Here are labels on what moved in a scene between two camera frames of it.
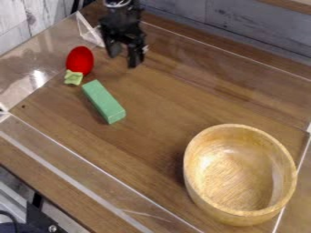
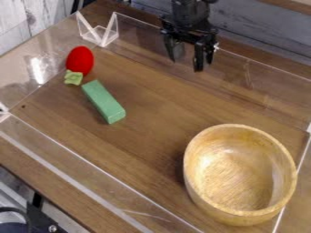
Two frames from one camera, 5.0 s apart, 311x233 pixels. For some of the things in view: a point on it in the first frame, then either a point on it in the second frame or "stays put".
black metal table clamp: (39, 222) stays put
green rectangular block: (103, 101) stays put
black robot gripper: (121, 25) to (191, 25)
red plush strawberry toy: (79, 64) stays put
